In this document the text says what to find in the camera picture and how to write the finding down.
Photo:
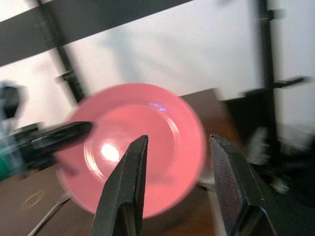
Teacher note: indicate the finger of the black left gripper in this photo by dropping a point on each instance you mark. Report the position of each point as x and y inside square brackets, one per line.
[71, 132]

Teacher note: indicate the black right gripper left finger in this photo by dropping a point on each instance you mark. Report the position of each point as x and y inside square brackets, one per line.
[123, 191]

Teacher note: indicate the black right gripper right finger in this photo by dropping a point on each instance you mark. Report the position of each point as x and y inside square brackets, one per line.
[236, 191]

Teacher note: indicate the pink round plate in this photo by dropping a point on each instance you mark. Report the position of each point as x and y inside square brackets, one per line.
[137, 118]

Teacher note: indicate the dark brown wooden table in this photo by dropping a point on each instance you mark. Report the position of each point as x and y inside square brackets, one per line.
[29, 186]

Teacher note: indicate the silver metal cutlery piece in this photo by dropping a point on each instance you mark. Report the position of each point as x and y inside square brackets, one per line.
[206, 185]

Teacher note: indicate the silver metal fork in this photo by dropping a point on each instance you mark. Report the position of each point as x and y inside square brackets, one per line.
[49, 214]

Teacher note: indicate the black upright stand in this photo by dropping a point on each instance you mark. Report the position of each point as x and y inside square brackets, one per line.
[270, 61]

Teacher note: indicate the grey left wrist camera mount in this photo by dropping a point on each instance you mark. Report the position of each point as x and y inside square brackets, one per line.
[9, 103]

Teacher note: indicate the black frame beam with pole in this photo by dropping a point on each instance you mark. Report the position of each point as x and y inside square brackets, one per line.
[73, 22]

